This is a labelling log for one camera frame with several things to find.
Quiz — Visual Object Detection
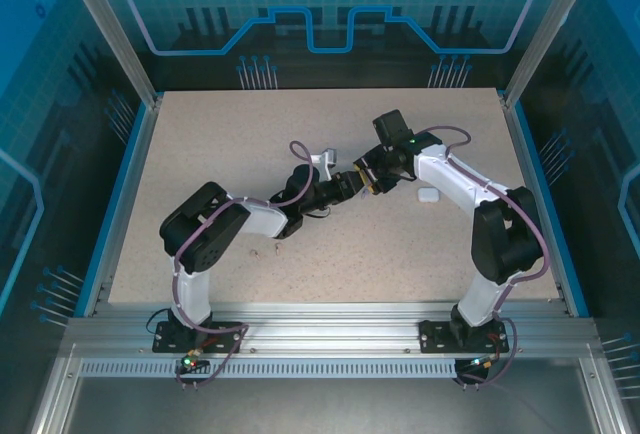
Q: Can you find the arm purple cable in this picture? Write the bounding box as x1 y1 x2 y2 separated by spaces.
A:
169 139 315 391
412 124 547 391

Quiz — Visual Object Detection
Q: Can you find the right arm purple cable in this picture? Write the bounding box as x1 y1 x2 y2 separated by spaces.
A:
412 124 547 391

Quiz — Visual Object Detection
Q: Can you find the aluminium frame leg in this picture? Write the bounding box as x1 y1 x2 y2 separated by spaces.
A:
579 353 634 434
27 353 81 434

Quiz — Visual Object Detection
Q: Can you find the slotted grey cable duct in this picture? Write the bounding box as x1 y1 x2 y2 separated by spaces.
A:
78 359 474 380

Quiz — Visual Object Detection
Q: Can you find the connector board with lights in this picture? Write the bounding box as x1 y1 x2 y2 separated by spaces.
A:
457 353 501 375
175 351 209 374

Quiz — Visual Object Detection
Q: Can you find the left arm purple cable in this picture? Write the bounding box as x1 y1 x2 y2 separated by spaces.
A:
169 139 315 391

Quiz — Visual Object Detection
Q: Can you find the aluminium frame post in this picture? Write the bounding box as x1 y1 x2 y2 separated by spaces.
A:
55 0 164 108
502 0 601 108

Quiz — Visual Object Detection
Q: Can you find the aluminium base beam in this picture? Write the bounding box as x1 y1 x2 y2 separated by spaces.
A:
64 301 599 355

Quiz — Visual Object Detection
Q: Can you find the grey metal sheet tray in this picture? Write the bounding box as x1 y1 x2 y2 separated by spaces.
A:
64 378 601 434

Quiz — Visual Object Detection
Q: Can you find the aluminium side rail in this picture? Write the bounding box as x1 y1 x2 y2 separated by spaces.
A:
499 88 574 318
82 96 164 318

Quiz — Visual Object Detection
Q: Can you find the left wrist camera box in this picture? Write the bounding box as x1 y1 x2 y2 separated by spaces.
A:
308 148 340 181

